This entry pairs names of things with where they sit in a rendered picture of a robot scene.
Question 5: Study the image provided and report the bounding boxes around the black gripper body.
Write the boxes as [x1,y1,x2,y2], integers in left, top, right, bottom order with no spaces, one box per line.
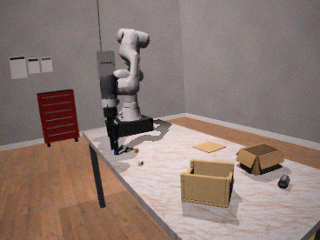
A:
[103,107,117,127]

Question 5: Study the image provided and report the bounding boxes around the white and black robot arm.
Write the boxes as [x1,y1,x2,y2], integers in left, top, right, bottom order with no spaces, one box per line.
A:
[100,29,150,122]

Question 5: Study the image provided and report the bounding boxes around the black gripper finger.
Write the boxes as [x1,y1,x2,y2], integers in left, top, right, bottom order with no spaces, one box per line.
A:
[105,120,114,150]
[109,119,119,151]

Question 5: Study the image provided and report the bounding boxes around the tan square mat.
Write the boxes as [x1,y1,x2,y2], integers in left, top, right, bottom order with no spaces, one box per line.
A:
[192,141,226,153]

